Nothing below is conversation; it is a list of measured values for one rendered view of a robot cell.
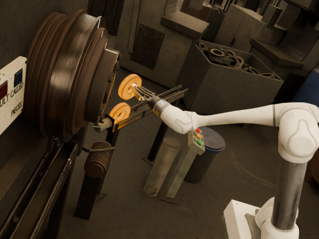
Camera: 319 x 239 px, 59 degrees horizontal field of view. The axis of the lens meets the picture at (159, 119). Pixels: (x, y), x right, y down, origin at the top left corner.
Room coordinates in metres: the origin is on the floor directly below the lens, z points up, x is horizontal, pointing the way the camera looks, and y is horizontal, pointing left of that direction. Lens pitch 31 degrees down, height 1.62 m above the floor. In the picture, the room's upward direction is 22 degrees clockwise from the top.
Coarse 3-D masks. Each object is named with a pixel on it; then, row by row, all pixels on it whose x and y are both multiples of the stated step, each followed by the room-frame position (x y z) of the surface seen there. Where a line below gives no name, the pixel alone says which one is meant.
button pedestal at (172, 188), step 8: (192, 136) 1.63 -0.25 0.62; (192, 144) 1.55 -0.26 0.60; (184, 152) 1.68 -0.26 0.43; (192, 152) 1.63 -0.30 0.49; (200, 152) 1.56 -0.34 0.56; (184, 160) 1.62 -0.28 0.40; (192, 160) 1.63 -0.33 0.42; (176, 168) 1.69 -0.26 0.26; (184, 168) 1.63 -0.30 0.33; (176, 176) 1.62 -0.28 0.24; (184, 176) 1.63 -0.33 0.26; (168, 184) 1.69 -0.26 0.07; (176, 184) 1.63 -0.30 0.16; (160, 192) 1.65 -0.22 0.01; (168, 192) 1.62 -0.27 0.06; (176, 192) 1.63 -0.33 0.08; (168, 200) 1.59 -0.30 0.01; (176, 200) 1.63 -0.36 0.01
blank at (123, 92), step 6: (126, 78) 1.36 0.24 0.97; (132, 78) 1.37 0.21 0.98; (138, 78) 1.41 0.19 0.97; (120, 84) 1.34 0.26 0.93; (126, 84) 1.34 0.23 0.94; (138, 84) 1.43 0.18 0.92; (120, 90) 1.33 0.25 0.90; (126, 90) 1.35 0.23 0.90; (120, 96) 1.35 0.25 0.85; (126, 96) 1.37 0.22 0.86; (132, 96) 1.42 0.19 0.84
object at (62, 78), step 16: (80, 16) 0.88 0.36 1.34; (80, 32) 0.80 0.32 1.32; (64, 48) 0.74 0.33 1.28; (80, 48) 0.75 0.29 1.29; (64, 64) 0.71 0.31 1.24; (80, 64) 0.75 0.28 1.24; (64, 80) 0.70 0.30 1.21; (48, 96) 0.67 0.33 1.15; (64, 96) 0.68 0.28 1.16; (48, 112) 0.67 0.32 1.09; (64, 112) 0.67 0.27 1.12; (48, 128) 0.70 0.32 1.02; (64, 128) 0.69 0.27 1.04
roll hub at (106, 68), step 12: (108, 48) 0.93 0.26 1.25; (108, 60) 0.86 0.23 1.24; (96, 72) 0.81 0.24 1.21; (108, 72) 0.82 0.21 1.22; (96, 84) 0.79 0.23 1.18; (108, 84) 0.87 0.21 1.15; (96, 96) 0.78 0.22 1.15; (108, 96) 0.89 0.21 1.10; (96, 108) 0.78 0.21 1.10; (96, 120) 0.80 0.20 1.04
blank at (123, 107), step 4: (120, 104) 1.39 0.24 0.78; (124, 104) 1.41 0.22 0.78; (116, 108) 1.36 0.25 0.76; (120, 108) 1.37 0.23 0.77; (124, 108) 1.41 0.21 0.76; (128, 108) 1.44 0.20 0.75; (112, 112) 1.35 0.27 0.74; (116, 112) 1.35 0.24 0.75; (120, 112) 1.38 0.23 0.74; (124, 112) 1.43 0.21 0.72; (128, 112) 1.45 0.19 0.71; (112, 116) 1.34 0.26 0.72; (116, 116) 1.36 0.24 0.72; (120, 116) 1.43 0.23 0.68; (124, 116) 1.43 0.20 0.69; (128, 116) 1.46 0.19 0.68; (116, 120) 1.37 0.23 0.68; (120, 120) 1.40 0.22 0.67
